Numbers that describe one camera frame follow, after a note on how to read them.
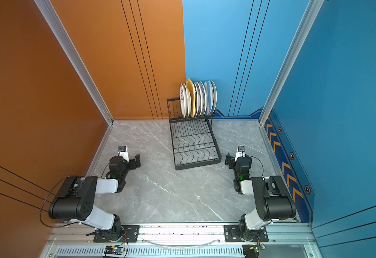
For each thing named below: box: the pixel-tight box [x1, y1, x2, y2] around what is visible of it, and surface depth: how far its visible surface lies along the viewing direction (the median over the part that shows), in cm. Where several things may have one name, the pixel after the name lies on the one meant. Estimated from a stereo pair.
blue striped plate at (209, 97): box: [204, 80, 214, 117], surface depth 91 cm
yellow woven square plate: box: [186, 78, 197, 118], surface depth 87 cm
